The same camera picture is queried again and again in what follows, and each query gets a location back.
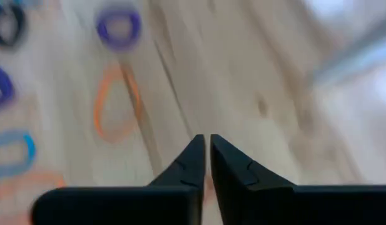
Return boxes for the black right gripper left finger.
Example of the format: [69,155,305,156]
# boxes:
[30,134,207,225]

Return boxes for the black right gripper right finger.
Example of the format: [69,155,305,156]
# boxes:
[210,134,386,225]

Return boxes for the orange rubber band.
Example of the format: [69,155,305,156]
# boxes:
[92,63,143,144]
[0,171,66,204]

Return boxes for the blue rubber band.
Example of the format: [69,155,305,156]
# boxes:
[0,130,37,178]

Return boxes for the blue coil keychain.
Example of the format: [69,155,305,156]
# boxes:
[0,64,16,109]

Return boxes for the purple coil keychain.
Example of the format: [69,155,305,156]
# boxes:
[95,5,143,53]

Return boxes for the black coil keychain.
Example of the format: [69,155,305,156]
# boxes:
[0,2,27,48]

